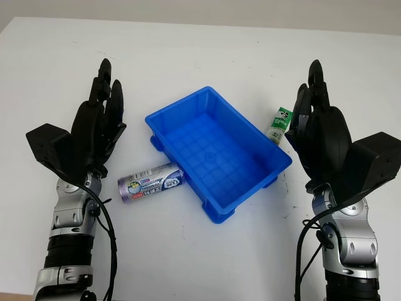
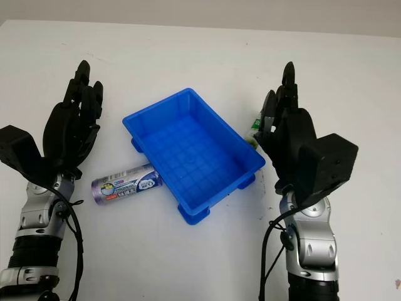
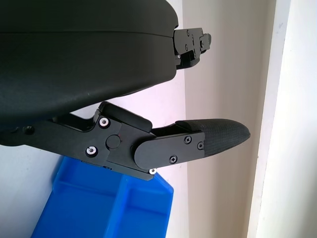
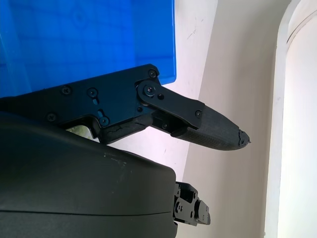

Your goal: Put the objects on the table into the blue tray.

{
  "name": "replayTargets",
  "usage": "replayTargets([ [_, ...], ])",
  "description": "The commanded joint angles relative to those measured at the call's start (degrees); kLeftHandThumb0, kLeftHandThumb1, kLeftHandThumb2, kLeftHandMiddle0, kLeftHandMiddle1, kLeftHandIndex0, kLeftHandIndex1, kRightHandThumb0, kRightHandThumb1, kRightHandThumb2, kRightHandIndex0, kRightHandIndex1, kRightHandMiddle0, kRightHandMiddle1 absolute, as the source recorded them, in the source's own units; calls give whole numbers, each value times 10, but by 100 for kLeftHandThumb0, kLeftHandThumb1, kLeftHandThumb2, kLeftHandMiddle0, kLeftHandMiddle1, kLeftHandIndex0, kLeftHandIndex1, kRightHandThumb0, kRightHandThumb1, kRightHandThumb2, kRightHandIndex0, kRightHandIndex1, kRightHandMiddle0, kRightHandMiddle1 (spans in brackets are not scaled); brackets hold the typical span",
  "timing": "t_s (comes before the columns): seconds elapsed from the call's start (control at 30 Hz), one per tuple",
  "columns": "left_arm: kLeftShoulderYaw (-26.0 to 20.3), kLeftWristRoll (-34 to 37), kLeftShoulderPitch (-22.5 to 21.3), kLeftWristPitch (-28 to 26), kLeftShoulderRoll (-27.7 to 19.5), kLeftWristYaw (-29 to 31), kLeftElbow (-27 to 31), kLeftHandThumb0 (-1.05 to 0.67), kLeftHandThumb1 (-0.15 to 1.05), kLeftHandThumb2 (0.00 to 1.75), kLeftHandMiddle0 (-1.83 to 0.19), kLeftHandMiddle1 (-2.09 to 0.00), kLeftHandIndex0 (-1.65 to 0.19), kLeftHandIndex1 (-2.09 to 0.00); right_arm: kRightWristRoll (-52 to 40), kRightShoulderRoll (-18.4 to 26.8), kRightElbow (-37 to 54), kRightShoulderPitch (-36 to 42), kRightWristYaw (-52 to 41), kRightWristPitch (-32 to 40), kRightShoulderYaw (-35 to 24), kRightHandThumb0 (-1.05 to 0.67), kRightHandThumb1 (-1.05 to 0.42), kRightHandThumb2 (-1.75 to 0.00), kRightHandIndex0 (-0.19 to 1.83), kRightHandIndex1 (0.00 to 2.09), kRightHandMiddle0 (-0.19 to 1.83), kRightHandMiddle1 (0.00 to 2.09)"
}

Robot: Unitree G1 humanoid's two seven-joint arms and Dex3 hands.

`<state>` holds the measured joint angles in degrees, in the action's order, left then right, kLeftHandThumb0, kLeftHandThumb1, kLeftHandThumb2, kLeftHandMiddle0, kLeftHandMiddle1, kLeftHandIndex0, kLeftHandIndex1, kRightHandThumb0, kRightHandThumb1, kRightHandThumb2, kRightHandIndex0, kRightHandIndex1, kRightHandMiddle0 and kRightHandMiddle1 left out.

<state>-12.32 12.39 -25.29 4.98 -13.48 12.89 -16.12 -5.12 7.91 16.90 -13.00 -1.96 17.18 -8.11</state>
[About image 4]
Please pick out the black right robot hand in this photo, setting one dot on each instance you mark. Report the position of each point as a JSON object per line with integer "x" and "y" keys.
{"x": 74, "y": 188}

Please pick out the white curved panel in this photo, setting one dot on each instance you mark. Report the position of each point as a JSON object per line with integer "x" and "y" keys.
{"x": 297, "y": 119}

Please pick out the blue plastic tray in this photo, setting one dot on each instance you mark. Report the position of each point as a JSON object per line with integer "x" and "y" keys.
{"x": 86, "y": 37}

